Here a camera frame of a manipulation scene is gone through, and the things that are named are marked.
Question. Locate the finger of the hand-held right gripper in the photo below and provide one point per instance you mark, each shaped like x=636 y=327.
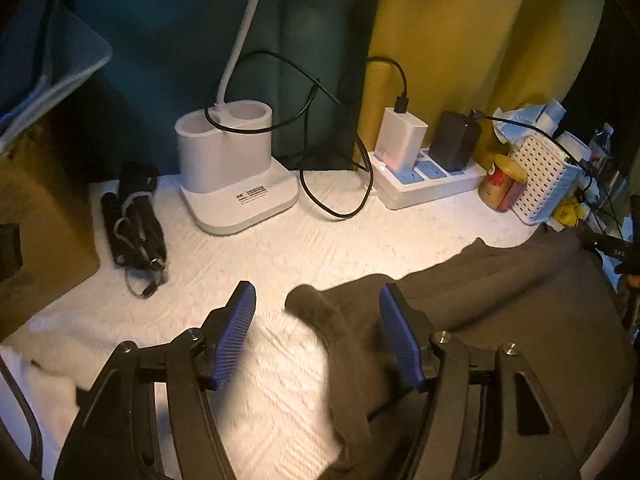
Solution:
x=610 y=249

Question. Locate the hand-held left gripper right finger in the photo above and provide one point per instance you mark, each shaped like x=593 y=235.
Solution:
x=400 y=340

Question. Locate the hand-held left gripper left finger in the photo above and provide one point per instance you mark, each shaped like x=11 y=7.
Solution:
x=235 y=330

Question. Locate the brown t-shirt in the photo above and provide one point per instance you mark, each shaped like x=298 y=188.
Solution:
x=500 y=320

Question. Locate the yellow packet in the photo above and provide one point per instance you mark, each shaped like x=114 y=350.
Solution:
x=567 y=212

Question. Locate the steel tumbler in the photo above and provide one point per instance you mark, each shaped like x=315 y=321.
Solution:
x=617 y=180

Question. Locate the white textured table cloth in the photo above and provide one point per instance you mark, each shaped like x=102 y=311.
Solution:
x=280 y=260

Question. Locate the white perforated basket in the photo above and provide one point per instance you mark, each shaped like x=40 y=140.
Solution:
x=542 y=185

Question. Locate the clear water bottle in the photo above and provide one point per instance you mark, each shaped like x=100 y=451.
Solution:
x=602 y=142

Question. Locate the white lidded jar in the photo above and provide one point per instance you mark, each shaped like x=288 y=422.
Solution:
x=575 y=145

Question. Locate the red candle jar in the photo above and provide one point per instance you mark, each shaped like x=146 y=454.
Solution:
x=500 y=185

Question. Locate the white spray can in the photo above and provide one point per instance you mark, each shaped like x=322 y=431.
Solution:
x=553 y=116

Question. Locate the white power strip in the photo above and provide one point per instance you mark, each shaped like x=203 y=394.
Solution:
x=430 y=190

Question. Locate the white desk lamp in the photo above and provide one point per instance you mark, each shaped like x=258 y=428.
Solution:
x=225 y=175

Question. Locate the crumpled tissue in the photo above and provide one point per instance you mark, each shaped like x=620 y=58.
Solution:
x=517 y=122

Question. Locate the black charger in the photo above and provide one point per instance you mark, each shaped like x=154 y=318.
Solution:
x=452 y=142

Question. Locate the white charger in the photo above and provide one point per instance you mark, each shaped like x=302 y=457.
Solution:
x=400 y=140

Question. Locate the cardboard box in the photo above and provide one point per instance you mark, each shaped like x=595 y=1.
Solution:
x=45 y=220

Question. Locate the wide yellow curtain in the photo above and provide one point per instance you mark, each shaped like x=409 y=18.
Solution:
x=450 y=35

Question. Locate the wide teal curtain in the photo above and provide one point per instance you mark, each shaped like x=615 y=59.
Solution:
x=165 y=35

